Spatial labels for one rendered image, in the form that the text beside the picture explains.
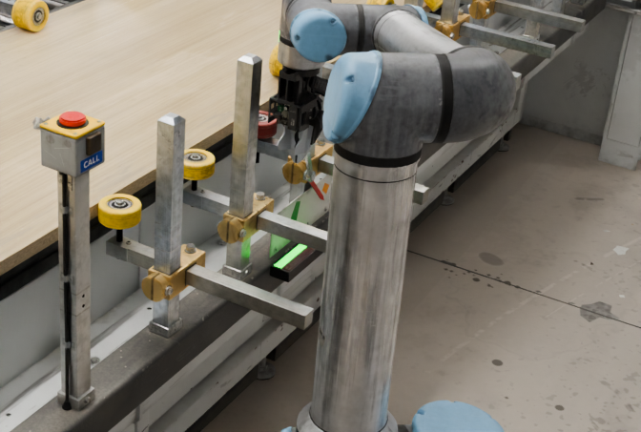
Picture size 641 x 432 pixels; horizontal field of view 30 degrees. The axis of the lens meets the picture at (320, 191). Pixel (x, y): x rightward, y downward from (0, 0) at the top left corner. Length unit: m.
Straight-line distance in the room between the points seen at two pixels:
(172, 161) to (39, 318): 0.43
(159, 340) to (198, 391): 0.77
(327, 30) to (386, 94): 0.57
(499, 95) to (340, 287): 0.33
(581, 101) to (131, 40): 2.37
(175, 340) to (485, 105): 0.93
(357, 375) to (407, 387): 1.69
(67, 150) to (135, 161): 0.63
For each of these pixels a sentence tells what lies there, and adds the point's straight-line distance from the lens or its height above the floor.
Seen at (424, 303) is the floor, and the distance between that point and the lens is 3.73.
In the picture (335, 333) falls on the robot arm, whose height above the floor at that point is 1.06.
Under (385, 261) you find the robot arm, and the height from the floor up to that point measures 1.18.
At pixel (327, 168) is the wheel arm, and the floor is 0.85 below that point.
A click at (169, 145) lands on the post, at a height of 1.09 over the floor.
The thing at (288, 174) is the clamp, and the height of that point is 0.84.
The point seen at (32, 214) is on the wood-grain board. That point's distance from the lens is 2.25.
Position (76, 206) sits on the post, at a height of 1.09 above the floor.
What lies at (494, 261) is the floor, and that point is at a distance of 4.01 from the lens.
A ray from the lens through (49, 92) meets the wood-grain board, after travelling 2.75.
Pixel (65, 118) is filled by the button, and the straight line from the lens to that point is 1.82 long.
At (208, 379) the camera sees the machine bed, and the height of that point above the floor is 0.17.
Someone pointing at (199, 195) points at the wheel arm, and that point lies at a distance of 2.46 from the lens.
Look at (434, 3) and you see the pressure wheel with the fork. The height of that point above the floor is 0.92.
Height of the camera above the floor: 1.99
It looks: 28 degrees down
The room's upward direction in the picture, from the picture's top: 5 degrees clockwise
